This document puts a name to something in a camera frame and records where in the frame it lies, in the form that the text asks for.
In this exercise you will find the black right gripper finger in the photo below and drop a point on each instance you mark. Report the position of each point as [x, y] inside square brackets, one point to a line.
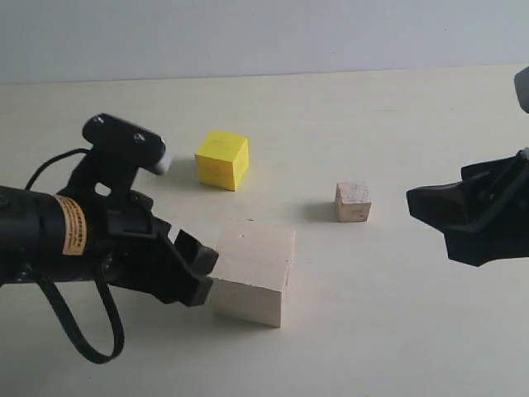
[496, 236]
[442, 206]

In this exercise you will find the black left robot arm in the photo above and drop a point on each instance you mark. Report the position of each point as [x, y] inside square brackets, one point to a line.
[72, 237]

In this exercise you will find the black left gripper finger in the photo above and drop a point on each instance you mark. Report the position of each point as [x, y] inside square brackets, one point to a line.
[200, 258]
[194, 289]

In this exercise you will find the yellow cube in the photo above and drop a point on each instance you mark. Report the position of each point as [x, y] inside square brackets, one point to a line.
[222, 159]

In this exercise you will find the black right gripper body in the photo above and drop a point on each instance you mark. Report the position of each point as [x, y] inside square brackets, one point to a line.
[495, 195]

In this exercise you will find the large pale wooden cube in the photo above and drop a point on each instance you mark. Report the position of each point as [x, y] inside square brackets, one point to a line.
[250, 279]

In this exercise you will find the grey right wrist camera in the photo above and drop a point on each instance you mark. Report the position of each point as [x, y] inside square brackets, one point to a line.
[521, 85]

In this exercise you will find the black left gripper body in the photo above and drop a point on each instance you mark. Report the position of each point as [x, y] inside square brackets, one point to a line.
[130, 247]

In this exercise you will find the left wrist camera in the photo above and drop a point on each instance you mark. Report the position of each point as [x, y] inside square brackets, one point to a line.
[119, 150]

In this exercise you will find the small pale wooden cube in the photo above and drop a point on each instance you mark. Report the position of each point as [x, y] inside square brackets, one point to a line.
[352, 202]

